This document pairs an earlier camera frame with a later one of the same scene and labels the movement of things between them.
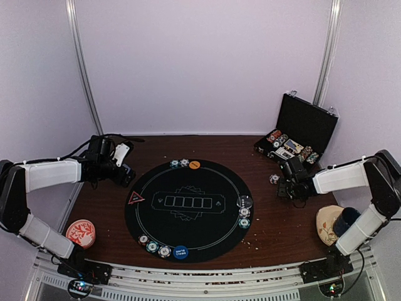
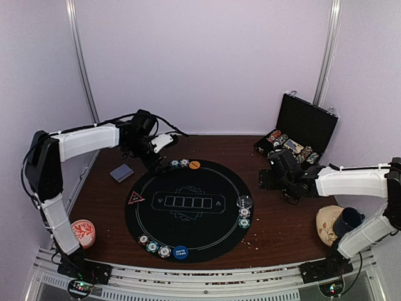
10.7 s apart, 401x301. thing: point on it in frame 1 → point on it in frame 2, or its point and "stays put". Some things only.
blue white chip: [184, 162] stays put
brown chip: [143, 239] stays put
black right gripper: [282, 190] → [269, 184]
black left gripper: [118, 179] → [150, 163]
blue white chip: [164, 251] stays put
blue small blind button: [180, 252] stays put
